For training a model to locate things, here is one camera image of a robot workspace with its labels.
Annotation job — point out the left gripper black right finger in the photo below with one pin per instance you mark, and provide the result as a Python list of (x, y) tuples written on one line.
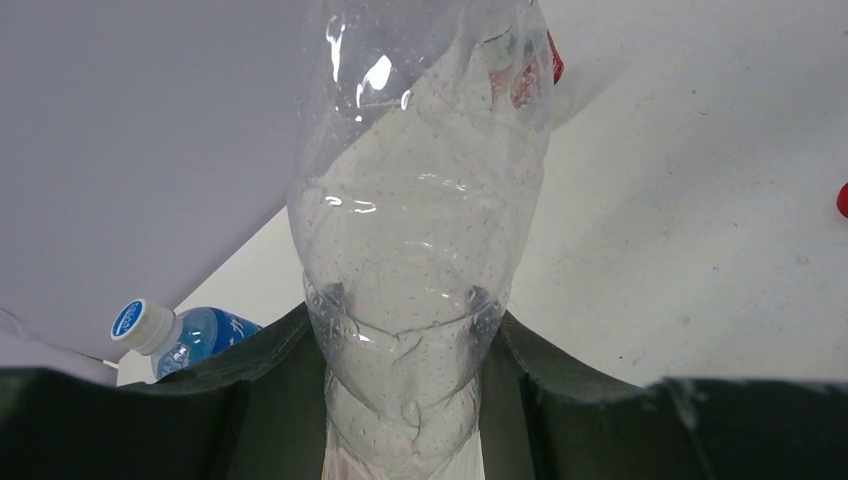
[(546, 415)]

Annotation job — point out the blue white bottle cap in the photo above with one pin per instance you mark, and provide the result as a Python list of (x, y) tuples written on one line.
[(143, 326)]

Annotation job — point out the clear plastic bottle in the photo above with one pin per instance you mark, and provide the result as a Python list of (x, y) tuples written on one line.
[(410, 208)]

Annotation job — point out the red bottle cap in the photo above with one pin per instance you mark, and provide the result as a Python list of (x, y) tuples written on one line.
[(842, 201)]

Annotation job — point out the blue label water bottle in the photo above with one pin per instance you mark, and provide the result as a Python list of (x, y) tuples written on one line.
[(199, 333)]

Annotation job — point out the red label water bottle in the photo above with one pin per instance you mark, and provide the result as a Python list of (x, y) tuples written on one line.
[(516, 65)]

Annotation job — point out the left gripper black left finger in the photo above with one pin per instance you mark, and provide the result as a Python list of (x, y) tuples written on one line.
[(254, 411)]

